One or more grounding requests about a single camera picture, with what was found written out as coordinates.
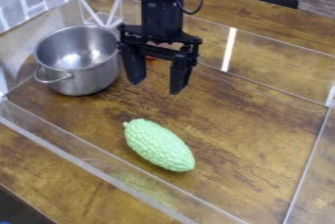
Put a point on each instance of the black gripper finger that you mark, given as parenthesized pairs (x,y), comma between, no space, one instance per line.
(181,70)
(132,62)

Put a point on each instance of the green bitter gourd toy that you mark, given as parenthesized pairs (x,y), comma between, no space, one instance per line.
(158,145)

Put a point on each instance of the stainless steel pot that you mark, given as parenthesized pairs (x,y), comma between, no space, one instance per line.
(77,62)

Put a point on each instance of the clear acrylic tray walls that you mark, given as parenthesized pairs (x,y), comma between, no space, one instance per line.
(256,117)

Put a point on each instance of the orange spoon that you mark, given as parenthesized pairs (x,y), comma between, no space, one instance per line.
(150,58)

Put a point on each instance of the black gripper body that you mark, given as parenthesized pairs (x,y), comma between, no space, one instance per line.
(162,47)

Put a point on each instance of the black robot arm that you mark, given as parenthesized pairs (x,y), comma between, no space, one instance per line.
(162,16)

